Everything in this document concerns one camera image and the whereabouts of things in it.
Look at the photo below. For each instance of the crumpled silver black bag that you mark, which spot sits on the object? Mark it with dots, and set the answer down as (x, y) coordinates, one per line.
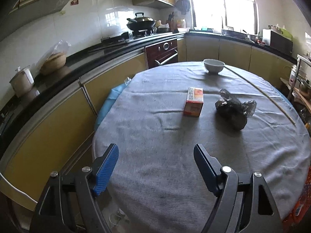
(233, 111)

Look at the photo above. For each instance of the bagged clay pot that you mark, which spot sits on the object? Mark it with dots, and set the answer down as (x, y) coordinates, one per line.
(53, 59)

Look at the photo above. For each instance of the white rice cooker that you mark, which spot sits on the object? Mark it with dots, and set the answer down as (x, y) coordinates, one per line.
(22, 82)

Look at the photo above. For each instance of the metal kitchen shelf rack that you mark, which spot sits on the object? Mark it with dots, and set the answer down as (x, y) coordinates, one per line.
(294, 81)

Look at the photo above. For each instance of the black microwave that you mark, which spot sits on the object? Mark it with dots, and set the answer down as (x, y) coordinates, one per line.
(277, 41)

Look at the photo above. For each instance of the long wooden stick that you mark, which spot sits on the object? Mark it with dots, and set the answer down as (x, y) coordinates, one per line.
(265, 94)

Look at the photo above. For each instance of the white ceramic bowl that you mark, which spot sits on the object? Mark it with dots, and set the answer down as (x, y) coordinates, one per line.
(213, 66)

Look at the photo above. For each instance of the orange medicine box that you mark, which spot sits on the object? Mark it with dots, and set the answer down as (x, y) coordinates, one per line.
(194, 102)

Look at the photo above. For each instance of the dark red oven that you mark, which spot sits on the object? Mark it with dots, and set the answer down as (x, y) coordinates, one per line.
(161, 53)

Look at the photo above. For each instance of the steel cooking pot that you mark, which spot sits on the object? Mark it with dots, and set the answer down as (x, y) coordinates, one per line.
(305, 89)

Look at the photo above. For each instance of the black wok with lid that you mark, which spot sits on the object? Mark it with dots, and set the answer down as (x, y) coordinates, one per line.
(140, 22)

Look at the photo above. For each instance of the blue under cloth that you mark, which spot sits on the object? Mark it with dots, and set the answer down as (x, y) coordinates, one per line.
(108, 103)

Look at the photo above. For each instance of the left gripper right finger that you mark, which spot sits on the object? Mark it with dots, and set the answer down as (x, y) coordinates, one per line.
(258, 212)

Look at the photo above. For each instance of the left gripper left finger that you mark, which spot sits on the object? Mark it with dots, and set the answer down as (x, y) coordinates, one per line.
(68, 202)

